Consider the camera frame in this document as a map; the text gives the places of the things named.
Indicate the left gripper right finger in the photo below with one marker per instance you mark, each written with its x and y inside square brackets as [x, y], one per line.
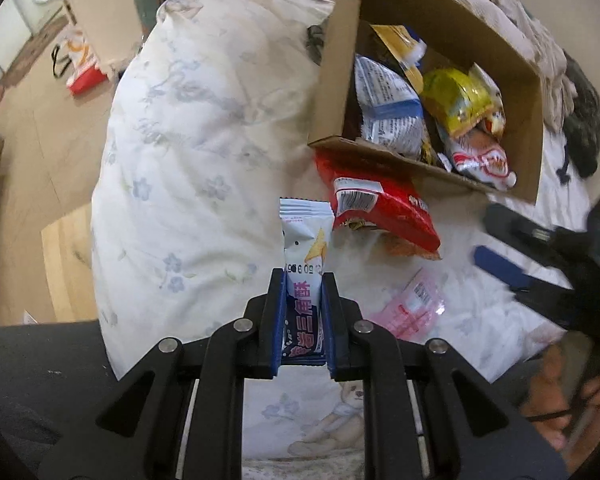
[428, 414]

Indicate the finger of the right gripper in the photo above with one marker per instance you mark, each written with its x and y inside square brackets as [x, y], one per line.
[548, 247]
[549, 300]

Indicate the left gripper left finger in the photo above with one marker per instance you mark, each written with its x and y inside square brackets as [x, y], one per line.
[178, 412]

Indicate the white red-ring snack bag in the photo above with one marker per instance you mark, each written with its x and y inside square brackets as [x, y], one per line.
[479, 156]

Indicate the pink snack packet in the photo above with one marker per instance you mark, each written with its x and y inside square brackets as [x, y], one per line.
[412, 314]

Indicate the white orange chip bag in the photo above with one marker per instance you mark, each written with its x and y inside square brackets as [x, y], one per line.
[494, 121]

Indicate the orange peanut snack bag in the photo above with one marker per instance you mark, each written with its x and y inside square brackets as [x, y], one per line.
[398, 247]

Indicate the yellow snack bag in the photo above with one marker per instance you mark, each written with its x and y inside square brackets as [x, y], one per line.
[455, 100]

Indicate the red snack bag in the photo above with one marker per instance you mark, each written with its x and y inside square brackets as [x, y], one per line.
[365, 196]

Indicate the white blue snack bag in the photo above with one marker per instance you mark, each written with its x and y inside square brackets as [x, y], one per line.
[392, 115]

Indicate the small white snack bar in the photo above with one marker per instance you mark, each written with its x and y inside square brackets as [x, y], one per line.
[307, 230]

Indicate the dark blue snack bag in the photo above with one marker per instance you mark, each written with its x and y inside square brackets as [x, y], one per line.
[406, 51]

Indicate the camouflage jacket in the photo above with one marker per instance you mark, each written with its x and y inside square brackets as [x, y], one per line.
[582, 126]

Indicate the brown cardboard box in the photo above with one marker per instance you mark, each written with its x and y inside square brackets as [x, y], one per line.
[454, 37]

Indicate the white floral bed sheet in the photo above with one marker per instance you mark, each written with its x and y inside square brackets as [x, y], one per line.
[207, 134]

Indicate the white red shopping bag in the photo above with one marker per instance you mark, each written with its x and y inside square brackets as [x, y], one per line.
[73, 52]

